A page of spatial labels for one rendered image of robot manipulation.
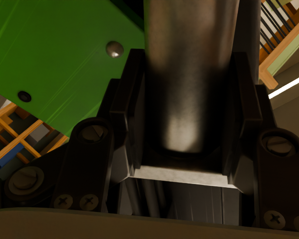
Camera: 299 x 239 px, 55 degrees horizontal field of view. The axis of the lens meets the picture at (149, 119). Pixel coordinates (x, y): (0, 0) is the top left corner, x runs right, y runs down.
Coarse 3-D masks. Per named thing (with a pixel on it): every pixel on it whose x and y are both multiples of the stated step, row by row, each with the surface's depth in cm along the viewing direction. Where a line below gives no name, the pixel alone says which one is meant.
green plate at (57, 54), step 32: (0, 0) 16; (32, 0) 16; (64, 0) 16; (96, 0) 15; (0, 32) 17; (32, 32) 17; (64, 32) 17; (96, 32) 17; (128, 32) 16; (0, 64) 19; (32, 64) 19; (64, 64) 18; (96, 64) 18; (32, 96) 21; (64, 96) 20; (96, 96) 20; (64, 128) 23
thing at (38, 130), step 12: (12, 108) 564; (0, 120) 530; (12, 120) 550; (0, 132) 546; (12, 132) 534; (24, 132) 545; (36, 132) 569; (48, 132) 613; (12, 144) 519; (24, 144) 538; (60, 144) 590; (0, 156) 500; (12, 156) 518; (36, 156) 546; (0, 168) 535
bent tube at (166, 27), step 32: (160, 0) 8; (192, 0) 8; (224, 0) 8; (160, 32) 9; (192, 32) 8; (224, 32) 9; (160, 64) 9; (192, 64) 9; (224, 64) 9; (160, 96) 10; (192, 96) 10; (224, 96) 11; (160, 128) 11; (192, 128) 10; (160, 160) 11; (192, 160) 11
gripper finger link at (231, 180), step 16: (240, 64) 10; (240, 80) 9; (240, 96) 9; (256, 96) 9; (224, 112) 11; (240, 112) 8; (256, 112) 8; (272, 112) 9; (224, 128) 10; (240, 128) 8; (256, 128) 8; (224, 144) 10; (240, 144) 8; (224, 160) 10; (240, 160) 8; (240, 176) 9
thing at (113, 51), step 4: (108, 44) 17; (112, 44) 17; (116, 44) 17; (120, 44) 17; (108, 48) 17; (112, 48) 17; (116, 48) 17; (120, 48) 17; (108, 52) 17; (112, 52) 17; (116, 52) 17; (120, 52) 17; (112, 56) 17; (116, 56) 17; (120, 56) 17
